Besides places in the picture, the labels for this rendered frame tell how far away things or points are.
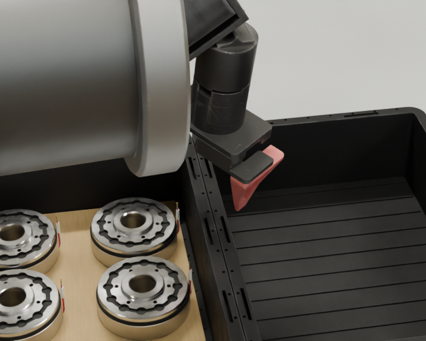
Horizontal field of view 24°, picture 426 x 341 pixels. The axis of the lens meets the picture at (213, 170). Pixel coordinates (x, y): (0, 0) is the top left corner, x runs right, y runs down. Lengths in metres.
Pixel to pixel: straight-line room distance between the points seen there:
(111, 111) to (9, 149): 0.04
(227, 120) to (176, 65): 0.67
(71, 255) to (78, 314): 0.10
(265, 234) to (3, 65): 0.93
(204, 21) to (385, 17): 1.12
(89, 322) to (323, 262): 0.29
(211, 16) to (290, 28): 1.04
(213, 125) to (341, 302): 0.28
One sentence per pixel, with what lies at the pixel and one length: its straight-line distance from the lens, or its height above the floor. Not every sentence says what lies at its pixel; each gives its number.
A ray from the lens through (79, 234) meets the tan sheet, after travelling 1.22.
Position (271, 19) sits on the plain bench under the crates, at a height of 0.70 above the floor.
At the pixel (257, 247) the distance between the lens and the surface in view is 1.20.
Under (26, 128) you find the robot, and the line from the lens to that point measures 0.32.
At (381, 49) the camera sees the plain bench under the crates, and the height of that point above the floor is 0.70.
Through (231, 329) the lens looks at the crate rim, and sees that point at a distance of 0.96.
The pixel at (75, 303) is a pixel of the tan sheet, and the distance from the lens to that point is 1.14.
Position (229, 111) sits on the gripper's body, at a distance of 0.97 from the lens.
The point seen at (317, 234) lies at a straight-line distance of 1.22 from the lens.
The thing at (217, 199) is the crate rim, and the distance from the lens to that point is 1.11.
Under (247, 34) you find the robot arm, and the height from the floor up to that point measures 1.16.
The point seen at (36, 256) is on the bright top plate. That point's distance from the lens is 1.15.
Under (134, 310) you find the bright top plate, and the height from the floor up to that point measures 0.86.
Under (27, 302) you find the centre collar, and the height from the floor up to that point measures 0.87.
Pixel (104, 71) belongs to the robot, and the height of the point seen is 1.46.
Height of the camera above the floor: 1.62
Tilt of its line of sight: 37 degrees down
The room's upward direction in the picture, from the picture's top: straight up
